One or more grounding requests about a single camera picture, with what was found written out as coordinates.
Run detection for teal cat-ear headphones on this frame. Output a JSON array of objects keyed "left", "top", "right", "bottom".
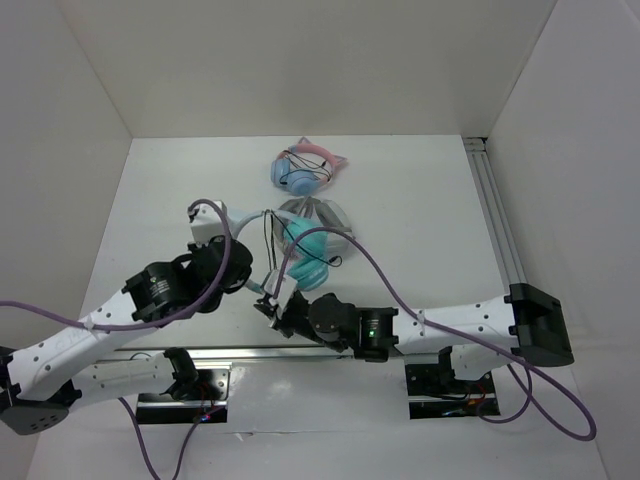
[{"left": 229, "top": 209, "right": 342, "bottom": 291}]

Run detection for thin black audio cable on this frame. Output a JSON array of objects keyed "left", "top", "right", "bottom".
[{"left": 262, "top": 209, "right": 344, "bottom": 274}]

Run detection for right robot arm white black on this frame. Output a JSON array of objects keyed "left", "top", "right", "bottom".
[{"left": 254, "top": 283, "right": 574, "bottom": 392}]

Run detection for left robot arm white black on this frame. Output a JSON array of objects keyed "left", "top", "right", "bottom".
[{"left": 1, "top": 236, "right": 253, "bottom": 435}]

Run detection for grey white headphones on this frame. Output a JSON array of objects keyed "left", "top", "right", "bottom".
[{"left": 279, "top": 196, "right": 353, "bottom": 257}]

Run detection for pink blue cat-ear headphones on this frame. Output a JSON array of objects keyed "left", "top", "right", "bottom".
[{"left": 270, "top": 137, "right": 347, "bottom": 196}]

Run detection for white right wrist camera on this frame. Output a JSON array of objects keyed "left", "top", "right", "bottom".
[{"left": 262, "top": 269, "right": 297, "bottom": 311}]

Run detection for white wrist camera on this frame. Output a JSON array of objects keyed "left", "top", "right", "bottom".
[
  {"left": 262, "top": 269, "right": 297, "bottom": 311},
  {"left": 187, "top": 199, "right": 228, "bottom": 244}
]

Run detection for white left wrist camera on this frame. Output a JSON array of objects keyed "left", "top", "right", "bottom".
[{"left": 187, "top": 199, "right": 228, "bottom": 244}]

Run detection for aluminium rail at table edge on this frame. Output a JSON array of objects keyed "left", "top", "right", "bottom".
[{"left": 95, "top": 345, "right": 355, "bottom": 370}]

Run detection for grey bundled headphone cable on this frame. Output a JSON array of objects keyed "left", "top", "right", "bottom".
[{"left": 294, "top": 197, "right": 321, "bottom": 221}]

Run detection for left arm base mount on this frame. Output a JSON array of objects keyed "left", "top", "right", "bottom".
[{"left": 134, "top": 359, "right": 231, "bottom": 425}]

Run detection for black cable on pink headphones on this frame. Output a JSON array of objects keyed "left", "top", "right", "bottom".
[{"left": 285, "top": 148, "right": 335, "bottom": 186}]

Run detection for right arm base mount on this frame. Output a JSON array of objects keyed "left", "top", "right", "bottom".
[{"left": 405, "top": 347, "right": 500, "bottom": 420}]

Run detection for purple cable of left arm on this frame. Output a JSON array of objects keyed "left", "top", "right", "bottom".
[{"left": 0, "top": 198, "right": 236, "bottom": 479}]

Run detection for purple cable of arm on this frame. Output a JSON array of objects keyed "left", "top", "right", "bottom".
[
  {"left": 272, "top": 228, "right": 597, "bottom": 441},
  {"left": 0, "top": 198, "right": 236, "bottom": 479}
]

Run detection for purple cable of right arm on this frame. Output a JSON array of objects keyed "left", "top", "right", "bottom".
[{"left": 272, "top": 228, "right": 597, "bottom": 441}]

